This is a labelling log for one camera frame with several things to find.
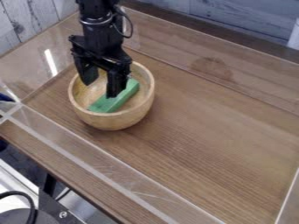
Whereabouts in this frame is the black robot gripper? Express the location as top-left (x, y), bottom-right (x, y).
top-left (69, 20), bottom-right (132, 98)

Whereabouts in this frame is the green rectangular block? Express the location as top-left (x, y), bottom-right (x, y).
top-left (88, 78), bottom-right (140, 113)

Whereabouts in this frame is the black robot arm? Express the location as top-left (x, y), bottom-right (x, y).
top-left (69, 0), bottom-right (132, 98)

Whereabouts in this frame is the light wooden bowl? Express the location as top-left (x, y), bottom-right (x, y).
top-left (68, 62), bottom-right (155, 130)

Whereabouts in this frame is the black table leg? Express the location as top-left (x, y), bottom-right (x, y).
top-left (42, 174), bottom-right (57, 197)

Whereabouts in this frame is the clear acrylic tray wall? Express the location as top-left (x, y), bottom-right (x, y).
top-left (0, 10), bottom-right (299, 224)

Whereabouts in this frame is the black metal bracket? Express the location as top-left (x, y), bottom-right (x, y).
top-left (34, 191), bottom-right (85, 224)

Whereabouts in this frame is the black cable loop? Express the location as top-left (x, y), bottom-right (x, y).
top-left (0, 191), bottom-right (38, 224)

